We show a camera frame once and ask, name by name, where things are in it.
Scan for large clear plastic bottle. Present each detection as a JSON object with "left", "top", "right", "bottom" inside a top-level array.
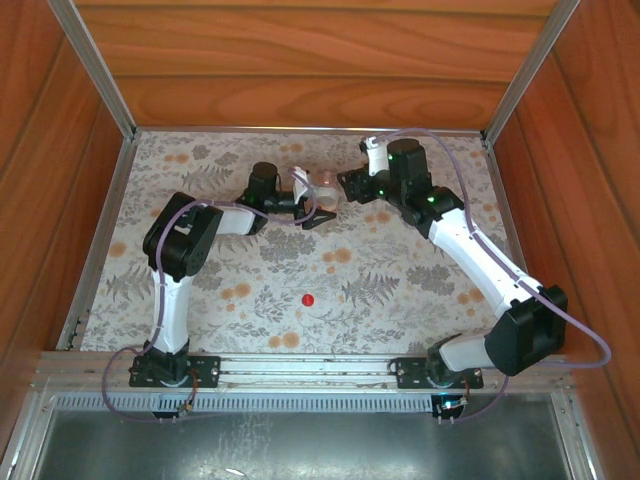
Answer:
[{"left": 315, "top": 168, "right": 342, "bottom": 211}]

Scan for floral patterned tablecloth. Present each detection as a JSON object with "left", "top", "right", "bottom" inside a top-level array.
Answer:
[{"left": 62, "top": 130, "right": 551, "bottom": 354}]

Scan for wide aluminium mounting beam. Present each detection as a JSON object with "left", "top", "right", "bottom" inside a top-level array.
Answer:
[{"left": 34, "top": 351, "right": 574, "bottom": 391}]

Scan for small circuit board green light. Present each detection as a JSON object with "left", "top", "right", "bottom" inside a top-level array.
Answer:
[{"left": 432, "top": 394, "right": 471, "bottom": 419}]

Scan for grey metal sheet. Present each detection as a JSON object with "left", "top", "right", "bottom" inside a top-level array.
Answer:
[{"left": 29, "top": 409, "right": 576, "bottom": 480}]

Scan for aluminium table edge rail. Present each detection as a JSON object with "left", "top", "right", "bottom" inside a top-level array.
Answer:
[
  {"left": 480, "top": 137, "right": 534, "bottom": 301},
  {"left": 55, "top": 135, "right": 139, "bottom": 351},
  {"left": 133, "top": 125, "right": 487, "bottom": 137}
]

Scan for aluminium frame post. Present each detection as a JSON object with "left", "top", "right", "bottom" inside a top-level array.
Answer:
[
  {"left": 480, "top": 0, "right": 582, "bottom": 144},
  {"left": 47, "top": 0, "right": 139, "bottom": 141}
]

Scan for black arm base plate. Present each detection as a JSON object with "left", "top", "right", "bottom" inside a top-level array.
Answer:
[
  {"left": 394, "top": 355, "right": 485, "bottom": 390},
  {"left": 128, "top": 354, "right": 221, "bottom": 389}
]

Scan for grey slotted cable duct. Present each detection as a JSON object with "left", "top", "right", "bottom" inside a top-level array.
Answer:
[{"left": 52, "top": 392, "right": 556, "bottom": 414}]

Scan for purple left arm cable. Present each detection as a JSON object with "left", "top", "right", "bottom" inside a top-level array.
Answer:
[{"left": 101, "top": 169, "right": 319, "bottom": 425}]

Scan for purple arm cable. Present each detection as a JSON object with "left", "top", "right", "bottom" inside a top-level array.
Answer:
[
  {"left": 367, "top": 127, "right": 613, "bottom": 426},
  {"left": 101, "top": 169, "right": 319, "bottom": 425}
]

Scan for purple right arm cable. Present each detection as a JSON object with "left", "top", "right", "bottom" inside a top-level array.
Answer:
[{"left": 367, "top": 127, "right": 613, "bottom": 426}]

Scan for aluminium lower frame bar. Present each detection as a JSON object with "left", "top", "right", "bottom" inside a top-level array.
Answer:
[
  {"left": 0, "top": 389, "right": 59, "bottom": 480},
  {"left": 549, "top": 389, "right": 604, "bottom": 480}
]

